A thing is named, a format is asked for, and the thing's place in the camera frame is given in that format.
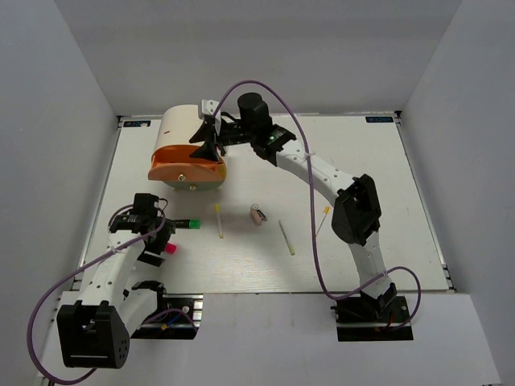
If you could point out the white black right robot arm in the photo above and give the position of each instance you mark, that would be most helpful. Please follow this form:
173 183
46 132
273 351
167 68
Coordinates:
356 208

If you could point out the pink black highlighter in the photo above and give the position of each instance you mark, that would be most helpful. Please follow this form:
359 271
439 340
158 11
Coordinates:
170 248

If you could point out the pink white mini stapler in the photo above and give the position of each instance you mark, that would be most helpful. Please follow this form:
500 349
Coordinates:
257 215

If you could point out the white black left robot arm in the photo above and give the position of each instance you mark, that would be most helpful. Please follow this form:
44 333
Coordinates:
95 330

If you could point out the cream round drawer organizer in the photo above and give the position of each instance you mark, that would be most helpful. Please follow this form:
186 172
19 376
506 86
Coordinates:
177 126

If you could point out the white pen pale yellow ends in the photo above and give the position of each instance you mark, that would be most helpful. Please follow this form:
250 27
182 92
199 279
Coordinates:
289 245

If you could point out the blue logo sticker left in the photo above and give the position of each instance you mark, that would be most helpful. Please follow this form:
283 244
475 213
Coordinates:
137 123

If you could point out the blue logo sticker right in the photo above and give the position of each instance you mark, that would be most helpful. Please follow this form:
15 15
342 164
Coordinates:
379 119

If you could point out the blue logo sticker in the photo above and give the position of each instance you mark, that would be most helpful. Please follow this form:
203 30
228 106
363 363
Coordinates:
379 119
137 123

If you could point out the orange organizer drawer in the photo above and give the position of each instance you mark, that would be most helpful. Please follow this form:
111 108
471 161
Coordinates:
173 166

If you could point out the green black highlighter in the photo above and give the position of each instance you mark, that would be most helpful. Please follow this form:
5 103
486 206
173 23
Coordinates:
187 224

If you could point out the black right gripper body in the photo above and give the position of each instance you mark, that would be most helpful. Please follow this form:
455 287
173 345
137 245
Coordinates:
234 133

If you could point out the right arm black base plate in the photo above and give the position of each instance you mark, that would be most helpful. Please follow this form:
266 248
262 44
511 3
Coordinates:
356 324

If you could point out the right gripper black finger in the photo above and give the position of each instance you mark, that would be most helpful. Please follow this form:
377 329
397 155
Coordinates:
209 130
209 151

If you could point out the white pen orange-yellow cap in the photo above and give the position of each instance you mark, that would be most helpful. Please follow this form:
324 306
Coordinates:
324 216

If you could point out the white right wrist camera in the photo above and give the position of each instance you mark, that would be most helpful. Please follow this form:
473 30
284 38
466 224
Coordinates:
207 108

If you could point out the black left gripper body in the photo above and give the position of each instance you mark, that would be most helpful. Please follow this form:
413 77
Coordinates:
164 228

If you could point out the white pen bright yellow cap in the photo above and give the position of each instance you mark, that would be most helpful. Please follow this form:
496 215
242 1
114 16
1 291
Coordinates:
218 220

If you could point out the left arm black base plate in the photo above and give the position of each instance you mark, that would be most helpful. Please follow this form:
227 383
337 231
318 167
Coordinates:
178 317

